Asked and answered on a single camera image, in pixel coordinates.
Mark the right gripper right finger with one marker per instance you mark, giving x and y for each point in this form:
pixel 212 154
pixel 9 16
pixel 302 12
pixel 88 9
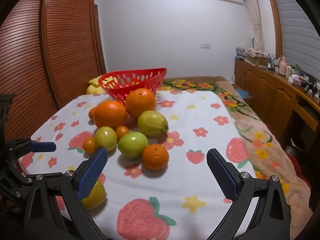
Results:
pixel 270 220

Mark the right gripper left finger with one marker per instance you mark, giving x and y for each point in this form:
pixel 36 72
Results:
pixel 44 217

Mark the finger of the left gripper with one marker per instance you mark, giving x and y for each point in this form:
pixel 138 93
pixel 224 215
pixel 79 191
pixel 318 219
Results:
pixel 42 146

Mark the large orange front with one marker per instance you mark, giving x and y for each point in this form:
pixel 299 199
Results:
pixel 111 114

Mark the large orange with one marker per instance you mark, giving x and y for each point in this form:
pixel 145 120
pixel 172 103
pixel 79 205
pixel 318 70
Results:
pixel 111 114
pixel 140 100

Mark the yellow guava near gripper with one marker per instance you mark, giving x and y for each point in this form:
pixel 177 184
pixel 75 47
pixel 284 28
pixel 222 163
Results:
pixel 96 197

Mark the small kumquat left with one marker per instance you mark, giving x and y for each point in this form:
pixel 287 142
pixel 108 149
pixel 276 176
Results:
pixel 89 145

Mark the floral brown bed blanket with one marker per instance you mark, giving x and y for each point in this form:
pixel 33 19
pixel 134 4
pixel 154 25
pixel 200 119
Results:
pixel 263 149

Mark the green tomato left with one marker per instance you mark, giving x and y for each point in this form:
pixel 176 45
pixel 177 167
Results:
pixel 106 137

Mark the green tomato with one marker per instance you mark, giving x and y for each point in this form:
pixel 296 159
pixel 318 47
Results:
pixel 132 145
pixel 106 137

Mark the green tomato right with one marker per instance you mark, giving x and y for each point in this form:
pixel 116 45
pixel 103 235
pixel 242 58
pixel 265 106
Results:
pixel 132 145

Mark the small kumquat middle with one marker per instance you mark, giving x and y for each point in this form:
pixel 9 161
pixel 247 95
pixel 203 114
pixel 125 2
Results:
pixel 122 131

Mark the small kumquat behind orange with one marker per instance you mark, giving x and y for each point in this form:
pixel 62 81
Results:
pixel 91 113

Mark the medium orange mandarin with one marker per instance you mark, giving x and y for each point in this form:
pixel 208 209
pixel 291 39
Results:
pixel 155 157

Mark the yellow plush toy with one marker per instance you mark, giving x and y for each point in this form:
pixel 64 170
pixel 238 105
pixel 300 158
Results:
pixel 94 87

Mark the wooden sideboard cabinet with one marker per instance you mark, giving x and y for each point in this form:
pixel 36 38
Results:
pixel 285 109

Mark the green guava fruit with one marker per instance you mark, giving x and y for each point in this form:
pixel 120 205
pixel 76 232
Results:
pixel 152 124

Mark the brown louvered wardrobe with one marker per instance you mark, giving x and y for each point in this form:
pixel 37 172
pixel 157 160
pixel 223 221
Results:
pixel 50 50

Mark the red plastic perforated basket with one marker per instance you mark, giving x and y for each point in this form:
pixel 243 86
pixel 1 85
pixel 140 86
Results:
pixel 119 84

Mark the pink bottle on cabinet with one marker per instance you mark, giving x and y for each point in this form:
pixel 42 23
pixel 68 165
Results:
pixel 282 64

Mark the window roller blind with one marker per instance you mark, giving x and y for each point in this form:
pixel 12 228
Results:
pixel 300 38

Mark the beige curtain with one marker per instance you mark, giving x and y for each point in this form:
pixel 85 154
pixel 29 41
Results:
pixel 254 12

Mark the white wall switch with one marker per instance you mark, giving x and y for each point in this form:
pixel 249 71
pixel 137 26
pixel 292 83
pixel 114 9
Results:
pixel 205 46

